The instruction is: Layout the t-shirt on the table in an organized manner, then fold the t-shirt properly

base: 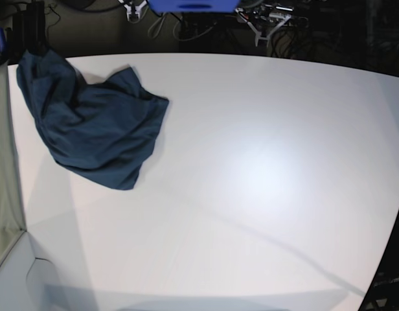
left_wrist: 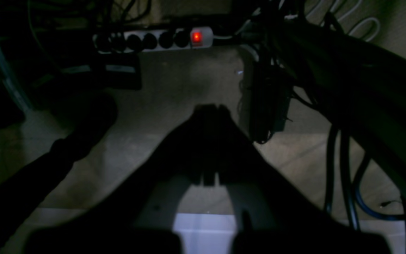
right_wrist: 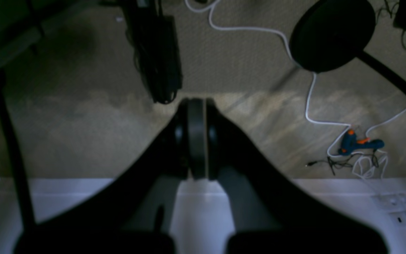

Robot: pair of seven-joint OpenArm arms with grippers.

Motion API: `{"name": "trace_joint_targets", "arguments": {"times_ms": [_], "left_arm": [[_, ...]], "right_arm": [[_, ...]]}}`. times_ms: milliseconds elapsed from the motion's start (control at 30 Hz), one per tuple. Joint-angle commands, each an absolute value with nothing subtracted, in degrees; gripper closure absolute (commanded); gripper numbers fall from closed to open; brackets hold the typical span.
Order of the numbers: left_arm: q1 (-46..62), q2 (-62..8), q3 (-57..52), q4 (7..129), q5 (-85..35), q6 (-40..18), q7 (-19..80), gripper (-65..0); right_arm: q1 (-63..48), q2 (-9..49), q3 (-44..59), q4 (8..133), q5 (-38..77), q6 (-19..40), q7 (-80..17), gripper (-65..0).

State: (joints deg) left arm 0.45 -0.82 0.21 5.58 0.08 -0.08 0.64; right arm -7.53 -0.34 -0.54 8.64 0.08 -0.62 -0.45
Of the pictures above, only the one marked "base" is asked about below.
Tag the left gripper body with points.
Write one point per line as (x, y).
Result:
(264, 20)

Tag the blue cylinder object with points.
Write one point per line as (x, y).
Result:
(3, 43)

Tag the grey-green fabric curtain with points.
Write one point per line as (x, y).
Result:
(12, 220)

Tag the blue plastic bin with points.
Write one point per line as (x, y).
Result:
(195, 6)

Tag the dark blue t-shirt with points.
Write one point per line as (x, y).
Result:
(103, 132)

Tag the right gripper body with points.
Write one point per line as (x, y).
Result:
(134, 11)

